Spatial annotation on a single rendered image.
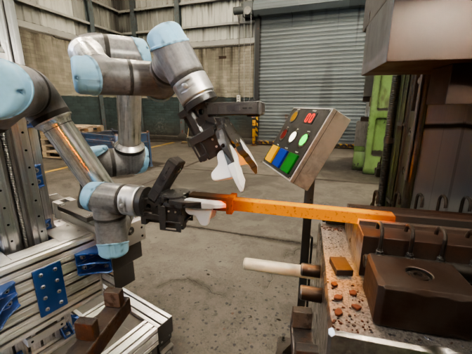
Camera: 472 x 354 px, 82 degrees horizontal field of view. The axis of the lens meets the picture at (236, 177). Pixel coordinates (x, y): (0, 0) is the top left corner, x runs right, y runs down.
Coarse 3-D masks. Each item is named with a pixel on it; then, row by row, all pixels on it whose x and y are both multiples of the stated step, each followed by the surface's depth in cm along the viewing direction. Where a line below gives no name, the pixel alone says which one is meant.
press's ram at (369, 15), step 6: (366, 0) 58; (372, 0) 52; (378, 0) 47; (384, 0) 43; (366, 6) 58; (372, 6) 52; (378, 6) 47; (366, 12) 58; (372, 12) 51; (366, 18) 57; (372, 18) 51; (366, 24) 57
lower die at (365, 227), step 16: (368, 208) 60; (384, 208) 63; (400, 208) 63; (352, 224) 58; (368, 224) 51; (384, 224) 50; (400, 224) 50; (416, 224) 50; (352, 240) 57; (368, 240) 47; (384, 240) 46; (400, 240) 46; (416, 240) 45; (432, 240) 45; (448, 240) 45; (464, 240) 45; (416, 256) 46; (432, 256) 45; (448, 256) 44; (464, 256) 44
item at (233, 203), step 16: (192, 192) 62; (208, 192) 62; (224, 208) 59; (240, 208) 58; (256, 208) 57; (272, 208) 56; (288, 208) 56; (304, 208) 55; (320, 208) 55; (336, 208) 55; (352, 208) 55
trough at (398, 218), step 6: (396, 216) 54; (402, 216) 53; (408, 216) 53; (402, 222) 54; (408, 222) 53; (414, 222) 53; (420, 222) 53; (426, 222) 53; (432, 222) 52; (438, 222) 52; (444, 222) 52; (450, 222) 52; (456, 222) 51; (462, 222) 51; (468, 222) 51; (468, 228) 51
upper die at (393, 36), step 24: (408, 0) 38; (432, 0) 37; (456, 0) 36; (384, 24) 42; (408, 24) 38; (432, 24) 38; (456, 24) 37; (384, 48) 41; (408, 48) 39; (432, 48) 38; (456, 48) 38; (384, 72) 53; (408, 72) 53
